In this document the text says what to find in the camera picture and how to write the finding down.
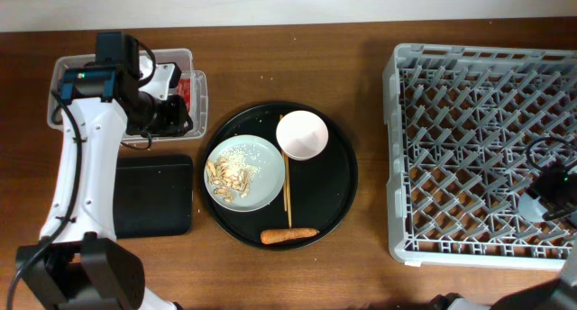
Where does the red snack wrapper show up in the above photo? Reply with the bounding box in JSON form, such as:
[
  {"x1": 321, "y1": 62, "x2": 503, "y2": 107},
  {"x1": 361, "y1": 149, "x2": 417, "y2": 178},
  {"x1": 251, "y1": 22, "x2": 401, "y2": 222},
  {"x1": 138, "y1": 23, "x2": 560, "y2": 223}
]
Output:
[{"x1": 176, "y1": 78, "x2": 192, "y2": 113}]

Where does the wooden chopstick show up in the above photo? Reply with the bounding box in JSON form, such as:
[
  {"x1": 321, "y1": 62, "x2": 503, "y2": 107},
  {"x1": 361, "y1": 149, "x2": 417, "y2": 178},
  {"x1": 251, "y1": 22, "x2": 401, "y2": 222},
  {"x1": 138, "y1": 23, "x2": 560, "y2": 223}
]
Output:
[
  {"x1": 280, "y1": 149, "x2": 288, "y2": 213},
  {"x1": 283, "y1": 153, "x2": 292, "y2": 228}
]

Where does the light blue cup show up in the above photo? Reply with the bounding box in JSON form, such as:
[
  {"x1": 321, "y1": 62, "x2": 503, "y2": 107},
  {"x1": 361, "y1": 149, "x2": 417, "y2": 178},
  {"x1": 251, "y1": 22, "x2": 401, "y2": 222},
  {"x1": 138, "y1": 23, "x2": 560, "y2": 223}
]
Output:
[{"x1": 517, "y1": 190, "x2": 548, "y2": 223}]

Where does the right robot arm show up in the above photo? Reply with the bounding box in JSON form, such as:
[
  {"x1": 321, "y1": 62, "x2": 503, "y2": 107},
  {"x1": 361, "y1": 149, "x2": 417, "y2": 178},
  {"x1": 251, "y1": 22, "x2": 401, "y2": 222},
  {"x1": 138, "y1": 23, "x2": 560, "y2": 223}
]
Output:
[{"x1": 426, "y1": 164, "x2": 576, "y2": 310}]

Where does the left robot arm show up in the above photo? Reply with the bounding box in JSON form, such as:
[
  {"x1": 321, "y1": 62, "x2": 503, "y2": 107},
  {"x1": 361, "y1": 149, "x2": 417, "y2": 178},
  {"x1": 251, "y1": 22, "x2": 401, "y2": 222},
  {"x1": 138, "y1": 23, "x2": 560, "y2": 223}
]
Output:
[{"x1": 14, "y1": 32, "x2": 195, "y2": 309}]

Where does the grey dishwasher rack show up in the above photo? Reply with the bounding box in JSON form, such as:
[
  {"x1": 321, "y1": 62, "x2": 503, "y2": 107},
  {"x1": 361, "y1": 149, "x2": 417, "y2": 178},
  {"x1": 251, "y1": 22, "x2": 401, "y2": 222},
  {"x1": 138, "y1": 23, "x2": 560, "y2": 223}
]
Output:
[{"x1": 382, "y1": 43, "x2": 576, "y2": 271}]

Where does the clear plastic bin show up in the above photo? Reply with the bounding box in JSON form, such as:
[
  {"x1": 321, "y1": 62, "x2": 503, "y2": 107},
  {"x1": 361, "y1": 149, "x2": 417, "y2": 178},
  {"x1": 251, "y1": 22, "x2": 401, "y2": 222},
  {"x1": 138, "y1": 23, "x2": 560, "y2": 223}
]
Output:
[{"x1": 49, "y1": 48, "x2": 208, "y2": 143}]

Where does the black rectangular tray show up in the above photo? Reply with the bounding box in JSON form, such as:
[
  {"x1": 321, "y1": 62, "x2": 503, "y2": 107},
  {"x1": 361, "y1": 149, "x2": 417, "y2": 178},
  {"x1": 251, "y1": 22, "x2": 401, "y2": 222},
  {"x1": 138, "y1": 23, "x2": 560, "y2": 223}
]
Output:
[{"x1": 114, "y1": 155, "x2": 194, "y2": 239}]

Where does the peanut shells pile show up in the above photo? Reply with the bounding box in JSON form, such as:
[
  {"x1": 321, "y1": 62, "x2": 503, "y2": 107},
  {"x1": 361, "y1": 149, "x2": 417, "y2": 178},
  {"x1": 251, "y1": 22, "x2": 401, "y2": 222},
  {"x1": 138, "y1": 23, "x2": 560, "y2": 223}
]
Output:
[{"x1": 205, "y1": 158, "x2": 252, "y2": 204}]

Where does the rice grains pile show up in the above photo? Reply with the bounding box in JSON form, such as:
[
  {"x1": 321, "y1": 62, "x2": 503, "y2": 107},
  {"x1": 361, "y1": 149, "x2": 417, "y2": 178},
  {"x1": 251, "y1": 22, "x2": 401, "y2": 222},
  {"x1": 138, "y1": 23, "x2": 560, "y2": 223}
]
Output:
[{"x1": 220, "y1": 148, "x2": 260, "y2": 174}]

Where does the grey round plate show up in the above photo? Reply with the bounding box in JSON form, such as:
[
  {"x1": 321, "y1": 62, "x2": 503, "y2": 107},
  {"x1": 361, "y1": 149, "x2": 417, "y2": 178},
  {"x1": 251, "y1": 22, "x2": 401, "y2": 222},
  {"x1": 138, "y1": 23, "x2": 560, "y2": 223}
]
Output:
[{"x1": 204, "y1": 134, "x2": 284, "y2": 213}]

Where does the orange carrot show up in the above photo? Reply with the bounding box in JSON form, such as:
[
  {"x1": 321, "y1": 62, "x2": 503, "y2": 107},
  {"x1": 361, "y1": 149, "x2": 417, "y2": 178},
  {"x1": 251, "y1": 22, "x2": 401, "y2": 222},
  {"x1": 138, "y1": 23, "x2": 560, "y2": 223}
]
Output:
[{"x1": 261, "y1": 228, "x2": 319, "y2": 245}]

